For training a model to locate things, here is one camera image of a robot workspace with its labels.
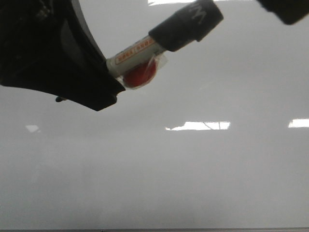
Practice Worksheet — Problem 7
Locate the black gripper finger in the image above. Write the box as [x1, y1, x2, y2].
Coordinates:
[0, 0, 125, 111]
[258, 0, 309, 25]

